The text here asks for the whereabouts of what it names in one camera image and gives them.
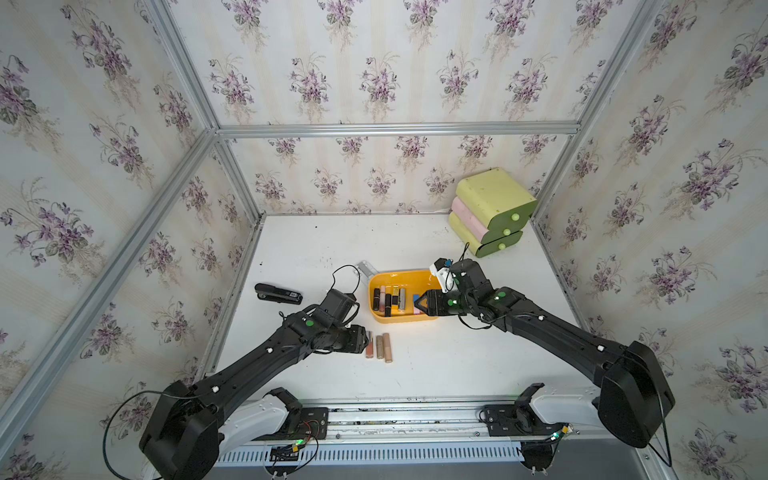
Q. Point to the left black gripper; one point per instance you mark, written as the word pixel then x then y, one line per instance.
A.
pixel 357 343

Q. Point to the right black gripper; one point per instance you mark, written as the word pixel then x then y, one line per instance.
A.
pixel 431 299

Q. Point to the rose lip gloss tube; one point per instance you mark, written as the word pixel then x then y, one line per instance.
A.
pixel 370 346

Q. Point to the beige lipstick tube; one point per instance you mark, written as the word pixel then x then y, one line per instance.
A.
pixel 379 347

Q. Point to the yellow plastic storage box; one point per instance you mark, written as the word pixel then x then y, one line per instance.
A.
pixel 414 281

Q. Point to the tan lipstick tube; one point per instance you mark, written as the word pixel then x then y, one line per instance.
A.
pixel 387 347

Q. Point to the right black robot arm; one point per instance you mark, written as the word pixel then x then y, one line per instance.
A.
pixel 634 394

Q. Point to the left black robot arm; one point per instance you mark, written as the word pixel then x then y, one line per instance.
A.
pixel 183 436

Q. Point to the clear acrylic holder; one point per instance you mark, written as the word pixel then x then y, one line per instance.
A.
pixel 366 269

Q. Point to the black stapler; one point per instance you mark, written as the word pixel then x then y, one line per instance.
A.
pixel 271 293

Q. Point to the green pink drawer organizer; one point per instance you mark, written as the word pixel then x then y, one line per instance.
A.
pixel 490 211

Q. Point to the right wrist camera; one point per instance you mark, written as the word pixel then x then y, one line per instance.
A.
pixel 440 269

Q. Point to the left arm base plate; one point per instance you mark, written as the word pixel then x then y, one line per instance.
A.
pixel 302 424

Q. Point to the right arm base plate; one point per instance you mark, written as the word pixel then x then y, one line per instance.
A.
pixel 516 421

